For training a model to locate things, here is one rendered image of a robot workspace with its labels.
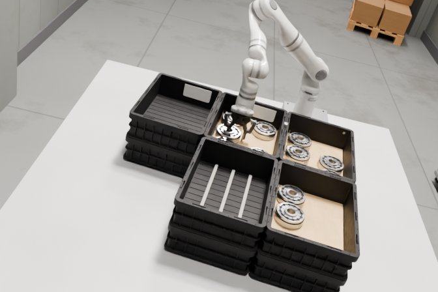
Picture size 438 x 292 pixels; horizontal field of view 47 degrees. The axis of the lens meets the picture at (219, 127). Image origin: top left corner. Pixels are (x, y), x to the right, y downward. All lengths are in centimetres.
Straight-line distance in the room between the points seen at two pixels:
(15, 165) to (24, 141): 25
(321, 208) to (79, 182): 90
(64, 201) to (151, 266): 41
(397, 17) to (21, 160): 492
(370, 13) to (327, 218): 500
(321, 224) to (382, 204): 54
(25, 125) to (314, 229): 222
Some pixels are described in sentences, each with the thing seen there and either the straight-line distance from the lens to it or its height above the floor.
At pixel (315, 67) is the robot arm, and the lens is 232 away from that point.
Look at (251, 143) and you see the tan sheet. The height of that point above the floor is 83.
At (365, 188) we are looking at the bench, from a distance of 238.
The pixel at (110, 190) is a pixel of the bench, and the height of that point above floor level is 70.
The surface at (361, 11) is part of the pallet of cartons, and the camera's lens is 670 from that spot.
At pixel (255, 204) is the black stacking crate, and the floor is 83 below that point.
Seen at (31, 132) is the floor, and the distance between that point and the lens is 343.
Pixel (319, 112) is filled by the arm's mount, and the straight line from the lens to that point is 265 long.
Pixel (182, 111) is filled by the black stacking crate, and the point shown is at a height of 83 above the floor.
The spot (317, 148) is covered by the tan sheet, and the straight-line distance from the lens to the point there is 225.
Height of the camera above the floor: 197
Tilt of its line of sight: 31 degrees down
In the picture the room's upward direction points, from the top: 15 degrees clockwise
